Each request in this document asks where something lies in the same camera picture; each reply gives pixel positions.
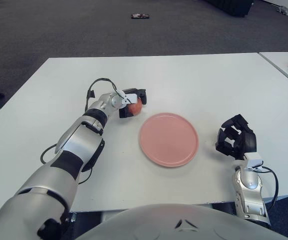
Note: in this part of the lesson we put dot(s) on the metal table bracket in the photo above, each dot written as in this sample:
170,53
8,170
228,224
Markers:
72,217

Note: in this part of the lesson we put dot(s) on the small grey toy robot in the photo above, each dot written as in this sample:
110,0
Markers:
286,10

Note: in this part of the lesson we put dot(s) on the black case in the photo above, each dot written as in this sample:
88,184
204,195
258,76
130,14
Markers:
233,7

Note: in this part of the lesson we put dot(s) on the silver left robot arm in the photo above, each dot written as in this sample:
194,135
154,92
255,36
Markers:
84,135

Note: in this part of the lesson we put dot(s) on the red apple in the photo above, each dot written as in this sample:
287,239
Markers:
135,108

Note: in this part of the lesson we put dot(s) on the silver robot torso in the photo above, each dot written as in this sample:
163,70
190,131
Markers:
158,222

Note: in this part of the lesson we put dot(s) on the pink round plate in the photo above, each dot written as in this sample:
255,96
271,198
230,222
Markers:
170,140

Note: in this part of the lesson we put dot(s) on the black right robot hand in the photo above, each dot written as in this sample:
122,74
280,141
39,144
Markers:
249,141

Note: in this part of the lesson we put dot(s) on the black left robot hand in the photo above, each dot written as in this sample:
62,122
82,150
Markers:
142,95

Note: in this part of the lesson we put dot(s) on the small dark flat floor object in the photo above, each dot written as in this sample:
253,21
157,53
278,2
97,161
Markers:
140,16

